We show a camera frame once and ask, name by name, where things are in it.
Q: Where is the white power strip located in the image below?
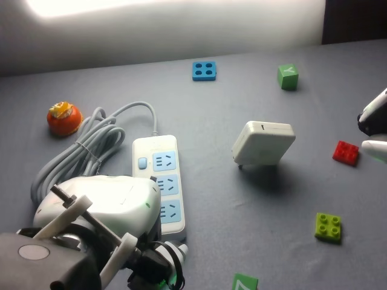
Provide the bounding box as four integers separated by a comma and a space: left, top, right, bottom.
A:
132, 135, 187, 242

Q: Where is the blue four-hole block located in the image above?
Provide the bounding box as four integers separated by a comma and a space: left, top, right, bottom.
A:
192, 61, 218, 82

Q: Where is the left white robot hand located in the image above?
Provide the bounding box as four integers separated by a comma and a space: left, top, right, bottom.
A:
32, 175, 190, 290

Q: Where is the grey table cloth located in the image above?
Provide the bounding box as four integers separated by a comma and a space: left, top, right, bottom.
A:
0, 37, 387, 290

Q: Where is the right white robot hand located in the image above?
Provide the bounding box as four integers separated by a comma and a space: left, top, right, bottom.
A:
357, 87, 387, 166

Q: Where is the white power adapter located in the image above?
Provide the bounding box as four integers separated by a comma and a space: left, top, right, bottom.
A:
232, 120, 296, 172

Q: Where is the grey coiled power cable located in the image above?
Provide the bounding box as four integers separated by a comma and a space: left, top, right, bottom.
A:
30, 101, 160, 208

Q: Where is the green flat letter tile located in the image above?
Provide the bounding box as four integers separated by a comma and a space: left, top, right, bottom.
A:
232, 272, 259, 290

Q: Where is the red building brick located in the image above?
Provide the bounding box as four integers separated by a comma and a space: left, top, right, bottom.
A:
331, 140, 360, 167

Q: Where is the lime green building brick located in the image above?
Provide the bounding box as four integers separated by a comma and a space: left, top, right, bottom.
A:
314, 212, 342, 244

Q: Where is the orange toy cake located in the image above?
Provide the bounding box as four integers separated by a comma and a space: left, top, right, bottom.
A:
47, 101, 83, 137

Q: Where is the green letter cube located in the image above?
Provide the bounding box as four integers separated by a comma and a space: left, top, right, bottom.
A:
277, 63, 299, 91

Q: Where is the dark brown panel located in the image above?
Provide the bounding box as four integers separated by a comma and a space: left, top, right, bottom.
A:
321, 0, 387, 45

